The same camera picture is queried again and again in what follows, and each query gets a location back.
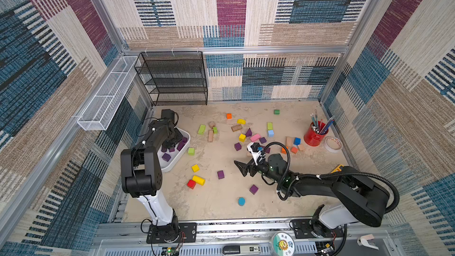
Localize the purple short cylinder block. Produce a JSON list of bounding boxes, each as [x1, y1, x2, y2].
[[177, 137, 188, 151]]

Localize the purple cube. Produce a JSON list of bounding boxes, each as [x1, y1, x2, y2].
[[217, 170, 225, 180], [250, 185, 259, 195], [162, 153, 171, 162]]

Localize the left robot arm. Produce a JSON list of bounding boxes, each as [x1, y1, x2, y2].
[[120, 109, 184, 243]]

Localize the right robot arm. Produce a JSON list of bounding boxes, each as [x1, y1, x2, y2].
[[234, 142, 400, 229]]

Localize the white plastic storage bin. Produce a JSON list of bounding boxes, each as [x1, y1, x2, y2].
[[158, 127, 191, 173]]

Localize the lime green long block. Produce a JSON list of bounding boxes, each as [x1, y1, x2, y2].
[[198, 124, 206, 135]]

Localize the pink rectangular block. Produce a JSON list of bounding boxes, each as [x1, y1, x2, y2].
[[250, 134, 261, 142]]

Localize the blue round disc block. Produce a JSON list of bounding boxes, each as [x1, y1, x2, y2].
[[238, 197, 246, 206]]

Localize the purple triangular prism block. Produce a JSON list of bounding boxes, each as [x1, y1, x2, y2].
[[245, 128, 252, 137]]

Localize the light wood long block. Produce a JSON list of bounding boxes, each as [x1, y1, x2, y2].
[[207, 129, 214, 142]]

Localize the small yellow cube block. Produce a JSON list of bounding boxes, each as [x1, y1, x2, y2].
[[191, 164, 200, 173]]

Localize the natural wood tall block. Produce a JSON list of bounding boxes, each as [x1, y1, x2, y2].
[[286, 136, 293, 148]]

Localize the dark wood grain block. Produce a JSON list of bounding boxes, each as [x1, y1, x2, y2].
[[231, 124, 242, 132]]

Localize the dark blue cube block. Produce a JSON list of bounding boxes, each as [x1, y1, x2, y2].
[[293, 137, 301, 146]]

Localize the yellow cylinder block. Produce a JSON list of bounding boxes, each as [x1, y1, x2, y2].
[[192, 175, 206, 186]]

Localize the red cube block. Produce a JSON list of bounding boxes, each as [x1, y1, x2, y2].
[[187, 180, 197, 190]]

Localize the red pencil bucket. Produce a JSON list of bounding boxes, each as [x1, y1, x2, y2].
[[303, 121, 328, 146]]

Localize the tape roll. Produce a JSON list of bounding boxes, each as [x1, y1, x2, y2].
[[323, 136, 343, 153]]

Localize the yellow calculator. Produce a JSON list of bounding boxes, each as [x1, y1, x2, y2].
[[331, 164, 344, 173]]

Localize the round green sticker badge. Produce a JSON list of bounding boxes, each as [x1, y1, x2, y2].
[[269, 232, 295, 256]]

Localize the black wire mesh shelf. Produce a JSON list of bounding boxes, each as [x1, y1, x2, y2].
[[135, 52, 208, 106]]

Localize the white wire mesh basket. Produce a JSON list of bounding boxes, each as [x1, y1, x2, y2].
[[77, 56, 137, 131]]

